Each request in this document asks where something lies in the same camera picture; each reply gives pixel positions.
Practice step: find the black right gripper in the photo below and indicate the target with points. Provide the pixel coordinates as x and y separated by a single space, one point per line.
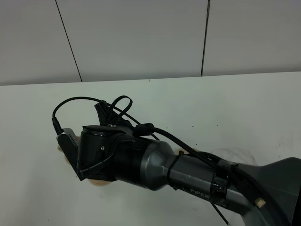
110 120

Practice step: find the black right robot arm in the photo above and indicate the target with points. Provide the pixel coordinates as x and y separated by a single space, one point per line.
268 195

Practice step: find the tan teapot saucer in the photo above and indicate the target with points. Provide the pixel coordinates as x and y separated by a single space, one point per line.
181 151

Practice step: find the tan near cup saucer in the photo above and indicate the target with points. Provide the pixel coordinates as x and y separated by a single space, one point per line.
99 183

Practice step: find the clear plastic sheet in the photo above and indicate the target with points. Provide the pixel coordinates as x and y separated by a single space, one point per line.
235 155

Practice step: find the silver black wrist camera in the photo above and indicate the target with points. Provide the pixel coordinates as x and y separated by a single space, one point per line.
69 145

